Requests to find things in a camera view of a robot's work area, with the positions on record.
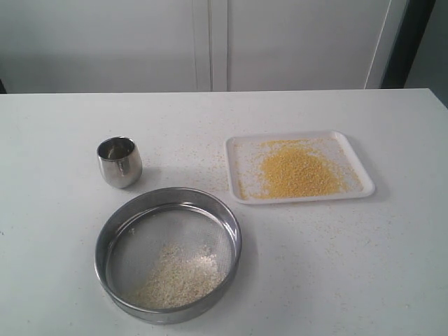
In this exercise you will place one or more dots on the spilled yellow grains on table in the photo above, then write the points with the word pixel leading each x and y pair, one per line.
pixel 185 148

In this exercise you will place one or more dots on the white rice grains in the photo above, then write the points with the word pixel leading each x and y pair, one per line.
pixel 179 277

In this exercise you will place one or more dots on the stainless steel cup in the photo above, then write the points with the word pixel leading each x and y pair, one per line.
pixel 119 162

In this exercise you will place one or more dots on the yellow millet grains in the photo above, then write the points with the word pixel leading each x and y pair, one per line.
pixel 283 169

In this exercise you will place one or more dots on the round stainless steel sieve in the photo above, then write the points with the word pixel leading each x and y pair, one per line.
pixel 131 240

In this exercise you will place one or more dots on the white rectangular plastic tray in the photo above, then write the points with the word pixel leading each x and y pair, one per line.
pixel 229 146

